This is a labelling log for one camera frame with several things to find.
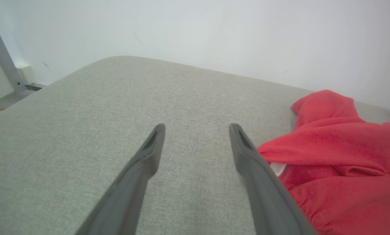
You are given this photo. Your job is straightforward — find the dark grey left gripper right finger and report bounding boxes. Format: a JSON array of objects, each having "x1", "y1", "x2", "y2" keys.
[{"x1": 229, "y1": 123, "x2": 317, "y2": 235}]

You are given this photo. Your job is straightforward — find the white wall box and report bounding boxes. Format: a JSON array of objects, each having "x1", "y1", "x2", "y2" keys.
[{"x1": 15, "y1": 65, "x2": 38, "y2": 85}]

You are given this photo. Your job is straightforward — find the grey metal post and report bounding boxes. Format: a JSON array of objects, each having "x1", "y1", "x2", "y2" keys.
[{"x1": 0, "y1": 15, "x2": 42, "y2": 96}]

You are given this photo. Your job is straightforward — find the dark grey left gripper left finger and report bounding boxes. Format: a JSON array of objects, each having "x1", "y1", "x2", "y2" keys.
[{"x1": 75, "y1": 124, "x2": 166, "y2": 235}]

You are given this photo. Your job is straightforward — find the grey fabric sofa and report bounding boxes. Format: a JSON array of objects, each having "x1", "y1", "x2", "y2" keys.
[{"x1": 0, "y1": 55, "x2": 390, "y2": 235}]

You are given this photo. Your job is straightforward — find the red shorts with white patches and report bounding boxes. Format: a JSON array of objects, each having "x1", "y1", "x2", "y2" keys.
[{"x1": 257, "y1": 90, "x2": 390, "y2": 235}]

